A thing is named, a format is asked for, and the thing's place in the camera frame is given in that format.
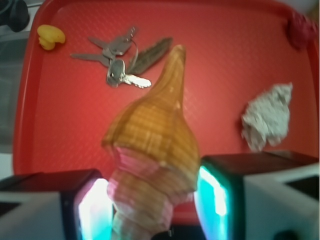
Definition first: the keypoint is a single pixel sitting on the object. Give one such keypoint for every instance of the silver key, left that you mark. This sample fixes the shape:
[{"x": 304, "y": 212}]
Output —
[{"x": 117, "y": 75}]

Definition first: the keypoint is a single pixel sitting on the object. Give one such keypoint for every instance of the yellow rubber duck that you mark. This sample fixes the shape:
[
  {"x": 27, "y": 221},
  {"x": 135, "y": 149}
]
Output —
[{"x": 49, "y": 35}]

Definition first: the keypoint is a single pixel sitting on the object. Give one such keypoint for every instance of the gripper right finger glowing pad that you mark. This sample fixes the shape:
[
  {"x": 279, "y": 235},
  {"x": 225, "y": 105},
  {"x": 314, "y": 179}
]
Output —
[{"x": 269, "y": 195}]

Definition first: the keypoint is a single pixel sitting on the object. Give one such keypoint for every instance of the silver key, lower right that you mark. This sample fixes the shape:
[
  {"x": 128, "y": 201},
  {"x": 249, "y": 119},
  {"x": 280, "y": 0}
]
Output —
[{"x": 105, "y": 61}]

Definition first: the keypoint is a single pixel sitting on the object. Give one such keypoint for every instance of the crumpled white paper ball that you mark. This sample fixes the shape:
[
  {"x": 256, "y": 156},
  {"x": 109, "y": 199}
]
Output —
[{"x": 266, "y": 117}]

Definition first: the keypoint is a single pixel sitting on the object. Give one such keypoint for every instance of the crumpled red paper ball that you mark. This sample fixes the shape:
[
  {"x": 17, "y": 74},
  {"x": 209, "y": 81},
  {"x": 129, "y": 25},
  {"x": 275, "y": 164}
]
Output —
[{"x": 301, "y": 30}]

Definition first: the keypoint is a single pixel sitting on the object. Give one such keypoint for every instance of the silver key, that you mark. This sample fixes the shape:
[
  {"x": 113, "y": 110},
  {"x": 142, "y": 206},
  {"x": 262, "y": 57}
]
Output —
[
  {"x": 118, "y": 46},
  {"x": 105, "y": 61},
  {"x": 117, "y": 75}
]

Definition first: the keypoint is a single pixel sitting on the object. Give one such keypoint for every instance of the grey toy faucet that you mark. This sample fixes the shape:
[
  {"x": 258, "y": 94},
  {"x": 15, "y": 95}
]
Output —
[{"x": 14, "y": 14}]

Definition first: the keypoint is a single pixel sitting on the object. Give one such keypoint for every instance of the silver key, upper right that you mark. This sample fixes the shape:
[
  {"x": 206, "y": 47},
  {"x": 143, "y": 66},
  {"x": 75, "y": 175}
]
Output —
[{"x": 118, "y": 46}]

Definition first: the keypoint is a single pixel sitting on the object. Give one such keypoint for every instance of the brown feather keychain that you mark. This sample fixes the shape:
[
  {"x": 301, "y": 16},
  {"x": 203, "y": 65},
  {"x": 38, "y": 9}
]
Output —
[{"x": 146, "y": 58}]

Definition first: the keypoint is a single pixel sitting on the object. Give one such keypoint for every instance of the red plastic tray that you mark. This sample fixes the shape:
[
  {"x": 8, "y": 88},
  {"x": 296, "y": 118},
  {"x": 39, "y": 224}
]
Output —
[{"x": 235, "y": 49}]

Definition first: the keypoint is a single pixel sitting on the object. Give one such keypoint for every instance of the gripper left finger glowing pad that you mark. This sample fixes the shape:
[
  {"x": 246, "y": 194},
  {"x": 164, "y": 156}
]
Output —
[{"x": 65, "y": 205}]

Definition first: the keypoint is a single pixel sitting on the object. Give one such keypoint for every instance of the brown spiral seashell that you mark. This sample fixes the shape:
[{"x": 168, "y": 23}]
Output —
[{"x": 156, "y": 154}]

